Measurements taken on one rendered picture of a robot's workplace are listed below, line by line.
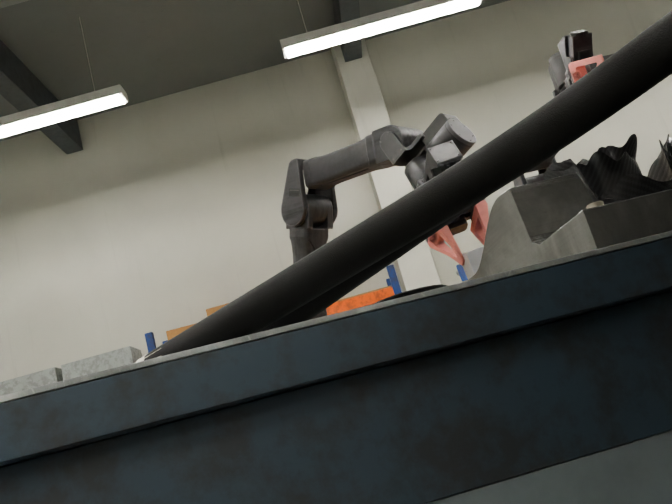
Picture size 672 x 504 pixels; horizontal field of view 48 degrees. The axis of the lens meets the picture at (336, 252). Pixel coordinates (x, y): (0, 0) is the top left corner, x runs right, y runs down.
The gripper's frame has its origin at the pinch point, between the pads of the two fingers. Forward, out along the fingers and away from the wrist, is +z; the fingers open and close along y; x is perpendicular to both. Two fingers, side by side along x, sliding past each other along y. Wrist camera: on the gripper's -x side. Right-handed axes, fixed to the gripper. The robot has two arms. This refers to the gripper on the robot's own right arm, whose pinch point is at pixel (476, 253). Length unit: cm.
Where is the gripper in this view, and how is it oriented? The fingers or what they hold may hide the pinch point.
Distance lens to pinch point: 118.1
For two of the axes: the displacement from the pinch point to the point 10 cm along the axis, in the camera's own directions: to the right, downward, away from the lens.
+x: 0.3, 5.7, 8.2
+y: 9.2, -3.3, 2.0
